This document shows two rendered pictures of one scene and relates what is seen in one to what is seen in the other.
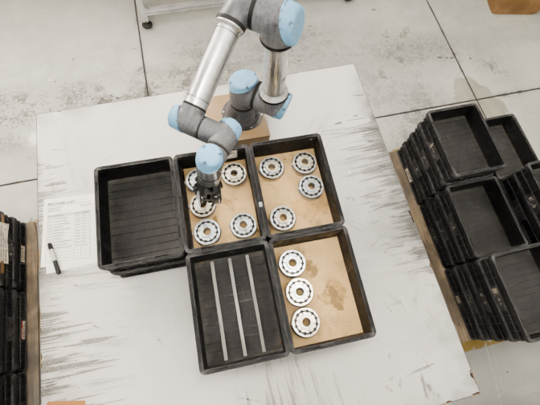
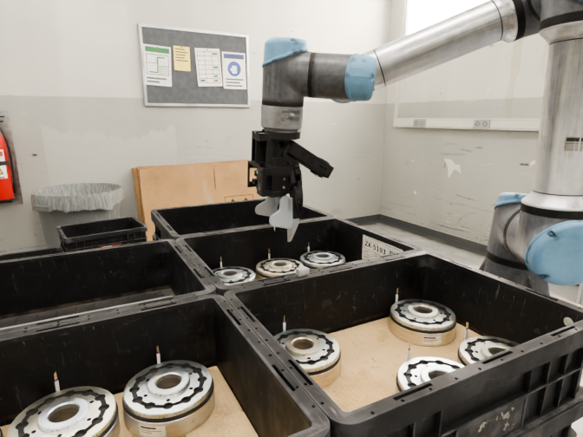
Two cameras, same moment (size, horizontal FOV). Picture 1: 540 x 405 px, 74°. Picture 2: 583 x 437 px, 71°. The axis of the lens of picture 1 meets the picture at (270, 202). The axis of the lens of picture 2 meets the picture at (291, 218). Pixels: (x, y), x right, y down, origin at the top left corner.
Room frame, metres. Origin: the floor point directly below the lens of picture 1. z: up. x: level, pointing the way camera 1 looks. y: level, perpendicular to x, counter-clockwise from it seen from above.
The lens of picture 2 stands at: (0.34, -0.56, 1.17)
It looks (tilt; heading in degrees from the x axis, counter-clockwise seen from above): 14 degrees down; 81
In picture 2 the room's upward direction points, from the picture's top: straight up
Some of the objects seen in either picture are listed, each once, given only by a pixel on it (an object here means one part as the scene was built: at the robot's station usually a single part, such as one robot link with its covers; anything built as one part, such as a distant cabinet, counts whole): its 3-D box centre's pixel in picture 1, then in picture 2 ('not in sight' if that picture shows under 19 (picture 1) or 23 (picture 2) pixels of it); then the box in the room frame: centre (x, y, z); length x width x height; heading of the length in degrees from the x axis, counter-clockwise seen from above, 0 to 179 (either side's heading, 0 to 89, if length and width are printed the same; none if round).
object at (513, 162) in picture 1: (494, 153); not in sight; (1.24, -1.36, 0.26); 0.40 x 0.30 x 0.23; 21
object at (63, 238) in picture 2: not in sight; (107, 266); (-0.33, 1.69, 0.37); 0.42 x 0.34 x 0.46; 20
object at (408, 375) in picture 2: (311, 186); (441, 382); (0.58, -0.16, 0.86); 0.10 x 0.10 x 0.01
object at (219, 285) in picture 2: (218, 196); (294, 249); (0.46, 0.20, 0.92); 0.40 x 0.30 x 0.02; 19
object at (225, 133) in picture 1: (219, 135); (342, 78); (0.54, 0.18, 1.24); 0.11 x 0.11 x 0.08; 73
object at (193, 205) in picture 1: (202, 204); (279, 266); (0.44, 0.26, 0.86); 0.10 x 0.10 x 0.01
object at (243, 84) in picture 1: (244, 89); (525, 224); (0.94, 0.17, 0.96); 0.13 x 0.12 x 0.14; 73
